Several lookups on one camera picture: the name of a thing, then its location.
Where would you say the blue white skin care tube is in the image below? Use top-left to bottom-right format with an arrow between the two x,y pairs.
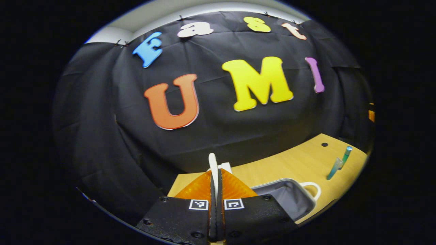
326,157 -> 343,181

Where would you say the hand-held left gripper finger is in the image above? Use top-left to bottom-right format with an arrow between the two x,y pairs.
217,168 -> 298,245
136,169 -> 218,245

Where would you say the black backdrop cloth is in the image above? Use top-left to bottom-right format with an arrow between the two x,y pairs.
53,11 -> 375,227

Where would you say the blue skin care bottle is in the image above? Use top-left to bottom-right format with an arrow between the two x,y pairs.
339,146 -> 353,170

